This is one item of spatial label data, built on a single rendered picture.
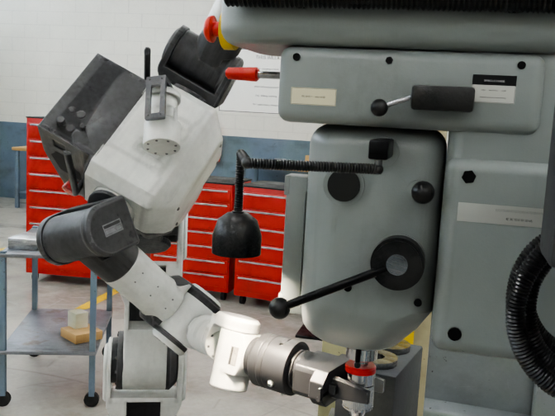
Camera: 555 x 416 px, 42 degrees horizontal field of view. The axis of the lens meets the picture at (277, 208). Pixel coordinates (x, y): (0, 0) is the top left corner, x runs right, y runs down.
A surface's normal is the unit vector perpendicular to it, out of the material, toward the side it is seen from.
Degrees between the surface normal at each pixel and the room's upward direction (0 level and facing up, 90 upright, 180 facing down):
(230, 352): 74
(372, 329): 118
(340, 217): 90
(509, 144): 90
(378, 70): 90
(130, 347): 81
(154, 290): 95
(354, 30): 99
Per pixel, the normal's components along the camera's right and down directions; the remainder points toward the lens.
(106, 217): 0.81, -0.16
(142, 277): 0.58, 0.22
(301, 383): -0.53, 0.09
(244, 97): -0.23, 0.12
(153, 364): 0.16, 0.00
